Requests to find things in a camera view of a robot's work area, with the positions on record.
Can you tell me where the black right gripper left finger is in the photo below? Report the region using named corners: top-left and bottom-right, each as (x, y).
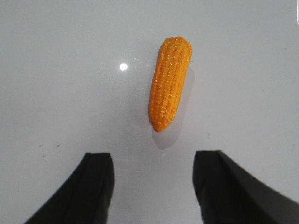
top-left (26, 153), bottom-right (114, 224)

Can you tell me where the orange plastic corn cob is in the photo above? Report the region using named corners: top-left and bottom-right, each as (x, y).
top-left (148, 36), bottom-right (192, 133)

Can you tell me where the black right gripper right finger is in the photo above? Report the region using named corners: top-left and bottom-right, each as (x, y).
top-left (192, 150), bottom-right (299, 224)

